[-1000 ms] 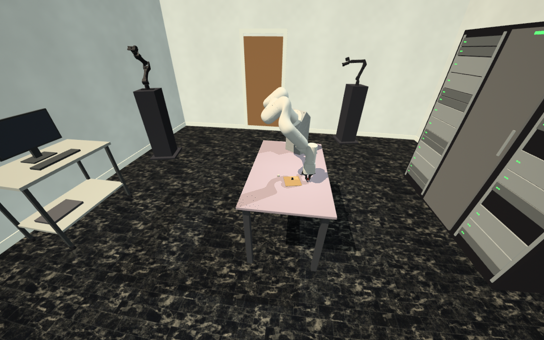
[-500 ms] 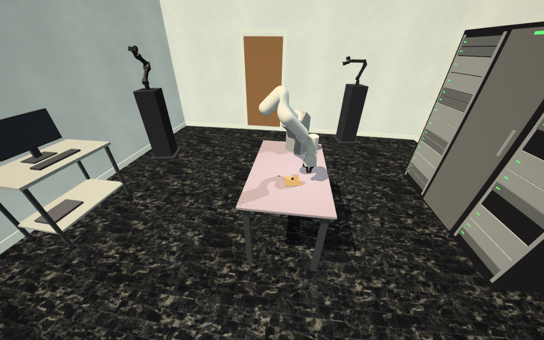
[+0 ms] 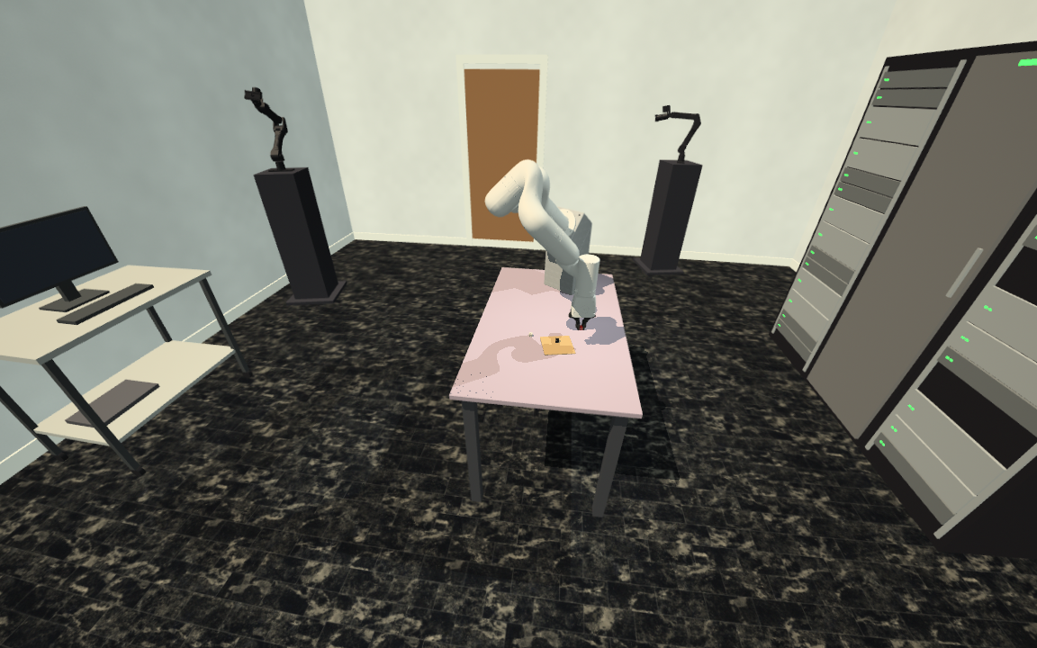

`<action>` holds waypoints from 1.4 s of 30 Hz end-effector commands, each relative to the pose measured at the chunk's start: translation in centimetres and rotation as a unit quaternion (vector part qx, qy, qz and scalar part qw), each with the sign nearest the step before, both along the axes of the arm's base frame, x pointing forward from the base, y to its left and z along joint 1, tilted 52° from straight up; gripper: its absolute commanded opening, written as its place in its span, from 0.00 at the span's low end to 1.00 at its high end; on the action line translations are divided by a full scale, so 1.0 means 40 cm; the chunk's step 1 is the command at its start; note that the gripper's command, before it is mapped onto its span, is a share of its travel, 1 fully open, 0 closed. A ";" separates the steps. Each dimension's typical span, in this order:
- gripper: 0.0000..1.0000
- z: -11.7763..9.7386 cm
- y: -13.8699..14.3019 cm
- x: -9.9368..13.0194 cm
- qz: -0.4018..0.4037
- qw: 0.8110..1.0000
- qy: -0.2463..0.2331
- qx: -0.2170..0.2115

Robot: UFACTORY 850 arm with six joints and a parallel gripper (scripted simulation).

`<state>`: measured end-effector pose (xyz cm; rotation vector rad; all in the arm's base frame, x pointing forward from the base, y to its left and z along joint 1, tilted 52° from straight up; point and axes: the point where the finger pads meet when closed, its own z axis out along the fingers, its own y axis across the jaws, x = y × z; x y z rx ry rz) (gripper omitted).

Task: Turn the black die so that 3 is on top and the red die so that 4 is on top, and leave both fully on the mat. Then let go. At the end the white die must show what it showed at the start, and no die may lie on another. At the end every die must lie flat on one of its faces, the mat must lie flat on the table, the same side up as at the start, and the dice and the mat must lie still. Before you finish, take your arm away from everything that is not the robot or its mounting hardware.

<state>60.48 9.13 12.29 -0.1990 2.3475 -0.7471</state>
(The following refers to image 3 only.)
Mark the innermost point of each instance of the orange mat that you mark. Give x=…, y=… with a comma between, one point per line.
x=564, y=347

